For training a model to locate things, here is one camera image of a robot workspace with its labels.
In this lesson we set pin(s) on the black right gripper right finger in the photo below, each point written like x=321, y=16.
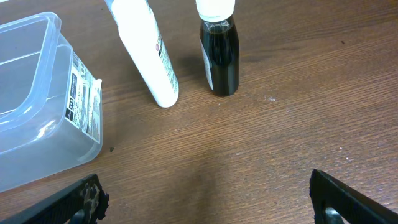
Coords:
x=335, y=202

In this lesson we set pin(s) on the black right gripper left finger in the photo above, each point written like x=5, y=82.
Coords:
x=84, y=202

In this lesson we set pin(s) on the dark bottle white cap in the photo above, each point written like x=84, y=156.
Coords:
x=219, y=45

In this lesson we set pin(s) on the white spray bottle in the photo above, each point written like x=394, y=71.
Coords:
x=139, y=32

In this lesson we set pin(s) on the clear plastic container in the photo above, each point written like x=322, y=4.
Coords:
x=51, y=105

